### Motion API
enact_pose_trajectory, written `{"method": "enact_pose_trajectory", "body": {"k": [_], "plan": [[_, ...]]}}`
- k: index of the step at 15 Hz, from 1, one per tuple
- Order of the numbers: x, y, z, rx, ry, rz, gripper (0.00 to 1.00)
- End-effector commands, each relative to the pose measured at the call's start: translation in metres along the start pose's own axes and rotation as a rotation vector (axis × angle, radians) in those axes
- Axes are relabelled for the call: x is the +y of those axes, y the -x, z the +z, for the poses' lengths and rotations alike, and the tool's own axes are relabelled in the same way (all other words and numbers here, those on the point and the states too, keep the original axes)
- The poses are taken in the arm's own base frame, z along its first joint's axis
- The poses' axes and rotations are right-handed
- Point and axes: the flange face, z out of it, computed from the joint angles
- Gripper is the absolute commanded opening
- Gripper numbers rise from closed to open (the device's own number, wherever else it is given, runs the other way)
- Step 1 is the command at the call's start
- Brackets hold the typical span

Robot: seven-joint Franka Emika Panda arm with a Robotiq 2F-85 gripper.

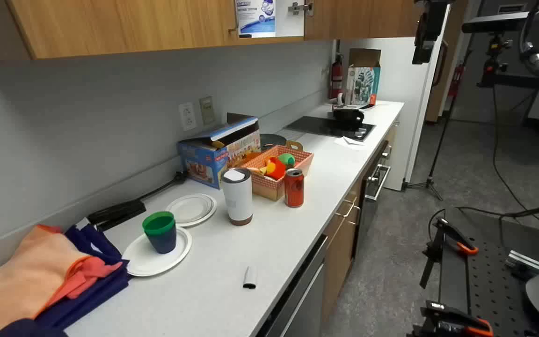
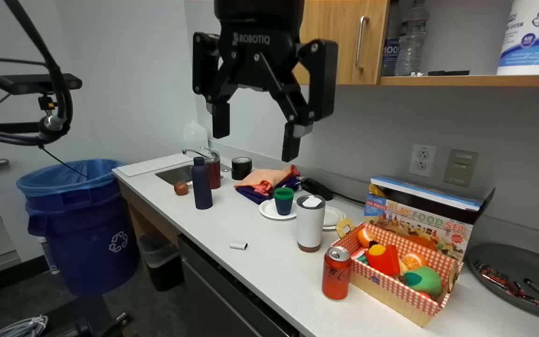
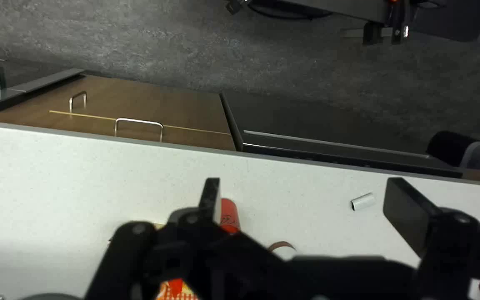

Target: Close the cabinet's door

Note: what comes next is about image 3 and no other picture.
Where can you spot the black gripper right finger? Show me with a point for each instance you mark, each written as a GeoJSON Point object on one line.
{"type": "Point", "coordinates": [410, 213]}

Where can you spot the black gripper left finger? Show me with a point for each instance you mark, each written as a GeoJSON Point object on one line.
{"type": "Point", "coordinates": [210, 198]}

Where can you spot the wooden lower cabinet drawers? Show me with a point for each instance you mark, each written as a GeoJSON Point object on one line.
{"type": "Point", "coordinates": [125, 108]}

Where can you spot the red soda can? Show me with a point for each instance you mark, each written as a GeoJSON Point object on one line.
{"type": "Point", "coordinates": [229, 216]}

